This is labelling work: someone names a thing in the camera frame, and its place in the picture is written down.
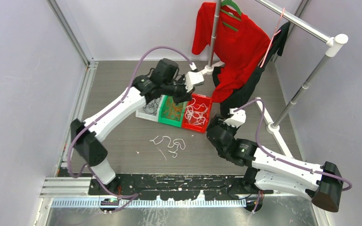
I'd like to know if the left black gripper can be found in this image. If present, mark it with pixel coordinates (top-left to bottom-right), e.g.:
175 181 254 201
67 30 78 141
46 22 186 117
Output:
162 74 195 105

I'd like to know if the black t-shirt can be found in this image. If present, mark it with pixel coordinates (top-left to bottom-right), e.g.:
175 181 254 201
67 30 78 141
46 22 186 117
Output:
220 22 291 118

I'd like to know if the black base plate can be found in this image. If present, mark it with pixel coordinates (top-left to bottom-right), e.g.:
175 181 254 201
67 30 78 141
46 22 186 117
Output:
107 174 258 201

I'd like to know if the red t-shirt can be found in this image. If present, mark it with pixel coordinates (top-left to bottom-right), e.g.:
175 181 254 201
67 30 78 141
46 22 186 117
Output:
191 2 270 103

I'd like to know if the white plastic bin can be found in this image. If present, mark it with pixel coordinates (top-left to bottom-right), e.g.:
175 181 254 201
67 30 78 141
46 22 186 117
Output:
135 97 162 122

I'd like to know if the red plastic bin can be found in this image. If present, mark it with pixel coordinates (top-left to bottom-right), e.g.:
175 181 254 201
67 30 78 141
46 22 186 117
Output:
181 94 212 133

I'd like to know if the green clothes hanger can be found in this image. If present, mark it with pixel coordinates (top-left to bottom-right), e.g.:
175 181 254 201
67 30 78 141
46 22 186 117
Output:
220 0 242 21

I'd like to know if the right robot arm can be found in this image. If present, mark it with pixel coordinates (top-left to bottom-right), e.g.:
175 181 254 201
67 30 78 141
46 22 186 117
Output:
206 114 344 212

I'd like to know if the orange cable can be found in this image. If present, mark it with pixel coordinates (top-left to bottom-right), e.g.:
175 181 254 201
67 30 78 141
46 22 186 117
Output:
163 98 185 121
165 99 186 121

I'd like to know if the black thin cable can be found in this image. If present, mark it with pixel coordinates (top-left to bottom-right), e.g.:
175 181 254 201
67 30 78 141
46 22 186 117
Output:
142 99 160 116

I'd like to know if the metal clothes rack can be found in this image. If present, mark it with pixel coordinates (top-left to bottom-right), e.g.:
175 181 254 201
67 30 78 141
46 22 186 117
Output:
181 0 349 160

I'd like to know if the green plastic bin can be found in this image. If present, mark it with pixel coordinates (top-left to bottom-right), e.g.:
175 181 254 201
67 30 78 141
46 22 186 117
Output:
158 96 187 128

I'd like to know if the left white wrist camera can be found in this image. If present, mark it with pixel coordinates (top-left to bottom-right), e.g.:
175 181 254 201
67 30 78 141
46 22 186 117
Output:
185 72 204 93

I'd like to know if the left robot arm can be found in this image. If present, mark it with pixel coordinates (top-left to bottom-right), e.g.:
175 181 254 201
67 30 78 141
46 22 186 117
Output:
69 58 202 194

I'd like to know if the aluminium frame rail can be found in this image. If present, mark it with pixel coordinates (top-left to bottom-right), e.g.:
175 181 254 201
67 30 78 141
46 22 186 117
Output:
40 174 324 209

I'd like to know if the pink clothes hanger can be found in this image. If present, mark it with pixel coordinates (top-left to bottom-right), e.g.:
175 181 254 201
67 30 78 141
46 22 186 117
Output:
258 8 285 68

